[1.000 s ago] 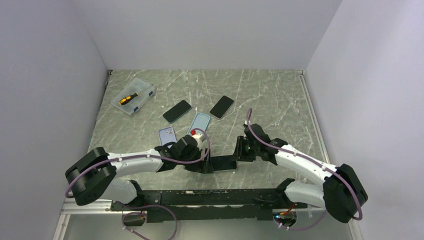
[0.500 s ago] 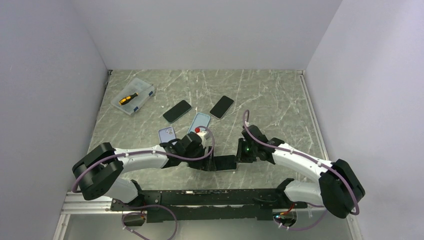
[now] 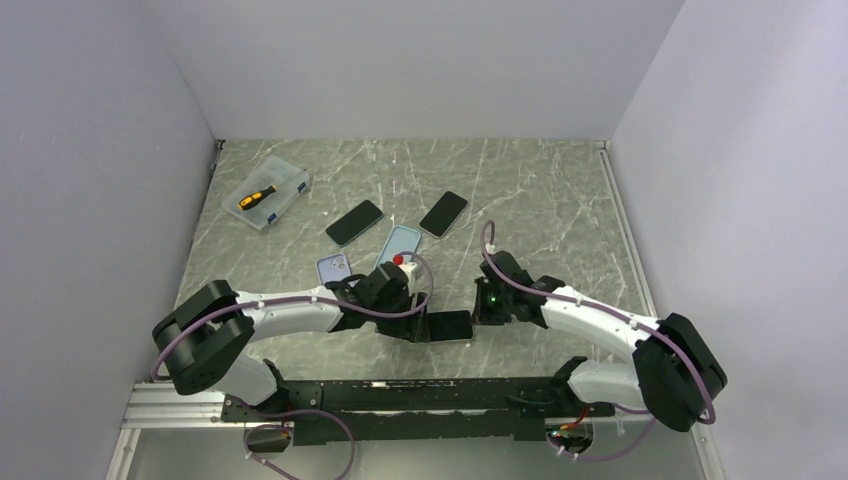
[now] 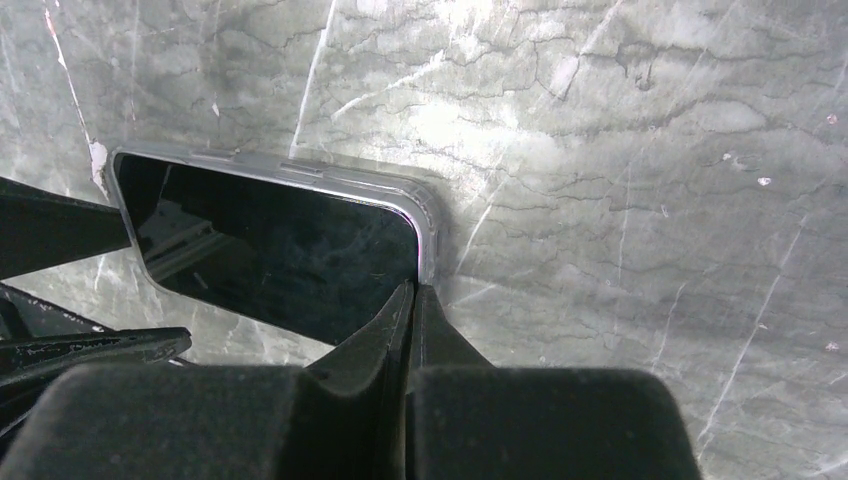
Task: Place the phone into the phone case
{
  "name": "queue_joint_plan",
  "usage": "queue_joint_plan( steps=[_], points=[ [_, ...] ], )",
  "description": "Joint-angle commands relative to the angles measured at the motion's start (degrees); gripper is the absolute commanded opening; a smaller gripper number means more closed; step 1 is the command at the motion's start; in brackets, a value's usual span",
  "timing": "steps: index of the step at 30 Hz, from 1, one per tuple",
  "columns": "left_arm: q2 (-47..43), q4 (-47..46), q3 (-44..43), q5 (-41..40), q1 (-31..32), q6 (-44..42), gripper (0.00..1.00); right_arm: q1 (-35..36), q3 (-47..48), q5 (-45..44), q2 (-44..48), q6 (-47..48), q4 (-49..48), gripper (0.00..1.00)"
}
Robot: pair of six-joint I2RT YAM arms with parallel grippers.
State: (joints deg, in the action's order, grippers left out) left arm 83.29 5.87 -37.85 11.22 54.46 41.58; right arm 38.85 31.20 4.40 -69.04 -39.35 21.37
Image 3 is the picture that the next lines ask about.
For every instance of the light blue phone case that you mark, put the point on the light blue phone case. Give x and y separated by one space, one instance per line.
400 238

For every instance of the black phone left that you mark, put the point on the black phone left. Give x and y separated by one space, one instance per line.
355 222

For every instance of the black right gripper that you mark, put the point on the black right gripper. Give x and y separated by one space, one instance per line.
480 315

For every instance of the black phone right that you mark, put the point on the black phone right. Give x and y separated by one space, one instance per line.
442 216

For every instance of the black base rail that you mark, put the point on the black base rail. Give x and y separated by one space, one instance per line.
312 427

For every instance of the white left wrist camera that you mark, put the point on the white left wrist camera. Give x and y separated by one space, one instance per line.
407 267

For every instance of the yellow black screwdriver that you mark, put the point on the yellow black screwdriver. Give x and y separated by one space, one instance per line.
251 200

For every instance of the clear magsafe phone case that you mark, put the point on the clear magsafe phone case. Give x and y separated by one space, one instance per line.
472 328

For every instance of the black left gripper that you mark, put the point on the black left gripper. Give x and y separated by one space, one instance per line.
413 328

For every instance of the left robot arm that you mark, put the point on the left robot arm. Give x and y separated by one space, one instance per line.
202 342

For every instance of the clear plastic organizer box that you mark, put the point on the clear plastic organizer box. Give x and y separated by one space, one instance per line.
290 180

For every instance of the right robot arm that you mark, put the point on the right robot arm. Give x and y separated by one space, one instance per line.
664 366

